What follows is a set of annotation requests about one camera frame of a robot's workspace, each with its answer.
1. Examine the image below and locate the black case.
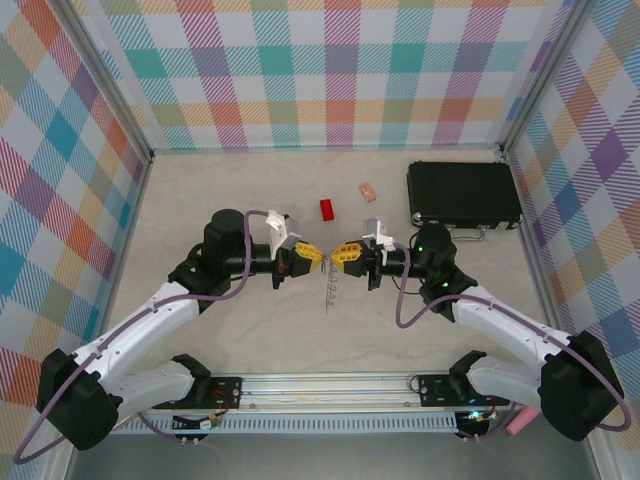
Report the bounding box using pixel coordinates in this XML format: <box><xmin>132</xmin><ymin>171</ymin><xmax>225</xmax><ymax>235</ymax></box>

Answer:
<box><xmin>405</xmin><ymin>160</ymin><xmax>524</xmax><ymax>243</ymax></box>

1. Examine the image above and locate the black round LED module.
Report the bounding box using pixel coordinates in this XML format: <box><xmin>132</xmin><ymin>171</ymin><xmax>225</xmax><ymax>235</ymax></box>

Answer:
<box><xmin>455</xmin><ymin>409</ymin><xmax>494</xmax><ymax>442</ymax></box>

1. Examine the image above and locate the pink toy microphone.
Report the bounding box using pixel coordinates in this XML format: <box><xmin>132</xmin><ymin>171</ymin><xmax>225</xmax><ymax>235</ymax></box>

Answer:
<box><xmin>505</xmin><ymin>407</ymin><xmax>539</xmax><ymax>437</ymax></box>

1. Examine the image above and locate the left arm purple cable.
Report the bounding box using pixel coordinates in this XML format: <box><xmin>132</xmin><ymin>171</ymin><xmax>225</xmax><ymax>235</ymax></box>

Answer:
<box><xmin>12</xmin><ymin>208</ymin><xmax>271</xmax><ymax>465</ymax></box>

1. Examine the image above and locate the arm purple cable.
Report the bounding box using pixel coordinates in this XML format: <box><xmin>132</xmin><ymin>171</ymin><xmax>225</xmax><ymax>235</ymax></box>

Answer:
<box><xmin>397</xmin><ymin>242</ymin><xmax>630</xmax><ymax>434</ymax></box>
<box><xmin>12</xmin><ymin>208</ymin><xmax>271</xmax><ymax>465</ymax></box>

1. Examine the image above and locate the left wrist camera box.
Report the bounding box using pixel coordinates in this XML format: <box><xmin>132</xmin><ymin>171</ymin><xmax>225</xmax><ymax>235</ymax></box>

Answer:
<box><xmin>264</xmin><ymin>209</ymin><xmax>305</xmax><ymax>261</ymax></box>

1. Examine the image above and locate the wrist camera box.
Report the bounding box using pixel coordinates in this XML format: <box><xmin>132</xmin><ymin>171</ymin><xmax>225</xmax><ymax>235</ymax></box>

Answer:
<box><xmin>360</xmin><ymin>217</ymin><xmax>396</xmax><ymax>266</ymax></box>
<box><xmin>264</xmin><ymin>209</ymin><xmax>305</xmax><ymax>261</ymax></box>

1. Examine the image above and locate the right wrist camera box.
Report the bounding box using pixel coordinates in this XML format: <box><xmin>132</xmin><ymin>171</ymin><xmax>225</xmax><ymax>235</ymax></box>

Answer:
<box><xmin>360</xmin><ymin>217</ymin><xmax>396</xmax><ymax>266</ymax></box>

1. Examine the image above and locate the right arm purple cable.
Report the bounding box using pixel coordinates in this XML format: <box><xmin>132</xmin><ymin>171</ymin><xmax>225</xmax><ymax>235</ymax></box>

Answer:
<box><xmin>397</xmin><ymin>242</ymin><xmax>630</xmax><ymax>434</ymax></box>

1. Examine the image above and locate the aluminium side rail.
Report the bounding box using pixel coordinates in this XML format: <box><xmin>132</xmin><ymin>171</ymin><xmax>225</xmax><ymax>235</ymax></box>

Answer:
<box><xmin>89</xmin><ymin>152</ymin><xmax>155</xmax><ymax>361</ymax></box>
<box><xmin>502</xmin><ymin>149</ymin><xmax>571</xmax><ymax>346</ymax></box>

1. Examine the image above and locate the wide aluminium mounting rail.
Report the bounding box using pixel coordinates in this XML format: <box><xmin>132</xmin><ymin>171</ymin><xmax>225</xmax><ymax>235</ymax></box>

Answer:
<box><xmin>117</xmin><ymin>372</ymin><xmax>551</xmax><ymax>414</ymax></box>

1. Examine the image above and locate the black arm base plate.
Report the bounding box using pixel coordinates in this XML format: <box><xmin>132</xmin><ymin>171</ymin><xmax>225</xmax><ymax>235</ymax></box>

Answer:
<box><xmin>199</xmin><ymin>375</ymin><xmax>244</xmax><ymax>411</ymax></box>
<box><xmin>417</xmin><ymin>373</ymin><xmax>506</xmax><ymax>409</ymax></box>

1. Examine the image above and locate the slotted grey cable duct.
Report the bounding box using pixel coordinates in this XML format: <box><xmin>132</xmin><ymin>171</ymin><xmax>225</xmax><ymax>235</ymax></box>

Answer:
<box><xmin>109</xmin><ymin>412</ymin><xmax>459</xmax><ymax>435</ymax></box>

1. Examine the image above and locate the aluminium frame post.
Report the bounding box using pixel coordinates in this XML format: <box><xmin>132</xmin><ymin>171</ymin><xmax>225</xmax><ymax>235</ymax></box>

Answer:
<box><xmin>497</xmin><ymin>0</ymin><xmax>599</xmax><ymax>161</ymax></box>
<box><xmin>58</xmin><ymin>0</ymin><xmax>155</xmax><ymax>164</ymax></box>

